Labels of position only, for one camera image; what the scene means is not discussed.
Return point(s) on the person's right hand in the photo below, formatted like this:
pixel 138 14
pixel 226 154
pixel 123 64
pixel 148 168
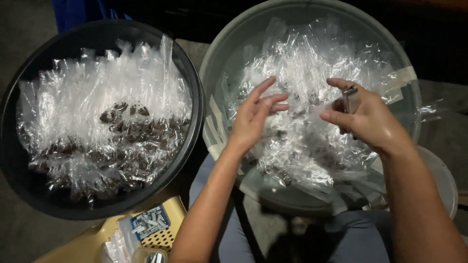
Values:
pixel 373 118

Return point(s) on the person's left hand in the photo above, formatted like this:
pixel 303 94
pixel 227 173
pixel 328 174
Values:
pixel 243 126

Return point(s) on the person's left fingers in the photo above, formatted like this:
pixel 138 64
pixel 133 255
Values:
pixel 264 90

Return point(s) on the small metal stapler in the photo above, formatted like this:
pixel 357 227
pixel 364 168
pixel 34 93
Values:
pixel 351 100

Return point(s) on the heap of crumpled clear packets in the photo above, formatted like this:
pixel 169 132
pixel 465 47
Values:
pixel 310 62

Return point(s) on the grey round plastic basin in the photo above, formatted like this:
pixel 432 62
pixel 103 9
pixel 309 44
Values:
pixel 234 44

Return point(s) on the beige tape patch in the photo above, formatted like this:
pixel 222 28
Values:
pixel 404 77
pixel 215 128

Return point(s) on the pile of brown-filled clear packets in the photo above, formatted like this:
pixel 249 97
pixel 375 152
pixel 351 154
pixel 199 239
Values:
pixel 109 109

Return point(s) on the blue staples box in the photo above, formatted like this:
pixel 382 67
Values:
pixel 167 219

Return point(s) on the pile of grey staple strips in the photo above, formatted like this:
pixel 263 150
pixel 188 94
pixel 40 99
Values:
pixel 148 222

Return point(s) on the white plastic bucket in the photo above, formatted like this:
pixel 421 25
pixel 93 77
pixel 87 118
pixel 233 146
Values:
pixel 438 175

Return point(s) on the clear plastic lid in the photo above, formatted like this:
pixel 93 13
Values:
pixel 128 230

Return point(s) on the blue plastic container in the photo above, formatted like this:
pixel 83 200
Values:
pixel 73 14

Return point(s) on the clear plastic container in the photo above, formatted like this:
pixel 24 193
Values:
pixel 140 255

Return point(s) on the stack of white paper slips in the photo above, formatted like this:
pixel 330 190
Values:
pixel 113 248

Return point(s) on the yellow plastic stool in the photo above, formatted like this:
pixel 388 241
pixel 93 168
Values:
pixel 91 241

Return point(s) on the black round plastic basin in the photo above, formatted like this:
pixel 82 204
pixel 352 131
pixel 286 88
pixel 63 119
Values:
pixel 44 204

